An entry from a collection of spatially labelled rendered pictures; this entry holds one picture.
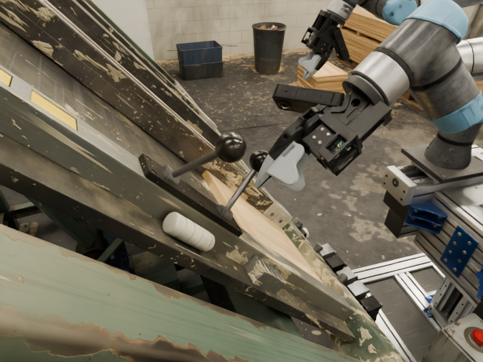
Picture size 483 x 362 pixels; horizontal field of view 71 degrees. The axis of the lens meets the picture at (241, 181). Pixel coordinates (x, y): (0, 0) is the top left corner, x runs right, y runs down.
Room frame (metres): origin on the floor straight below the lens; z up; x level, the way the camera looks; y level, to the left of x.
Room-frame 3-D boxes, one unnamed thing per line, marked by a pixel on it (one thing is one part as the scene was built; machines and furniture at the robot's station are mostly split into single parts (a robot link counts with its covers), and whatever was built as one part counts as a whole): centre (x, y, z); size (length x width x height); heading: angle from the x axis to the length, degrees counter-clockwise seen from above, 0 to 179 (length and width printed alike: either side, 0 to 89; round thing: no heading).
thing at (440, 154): (1.07, -0.76, 1.09); 0.15 x 0.15 x 0.10
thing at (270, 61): (5.32, -0.41, 0.33); 0.52 x 0.51 x 0.65; 16
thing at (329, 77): (4.13, -0.94, 0.20); 0.61 x 0.53 x 0.40; 16
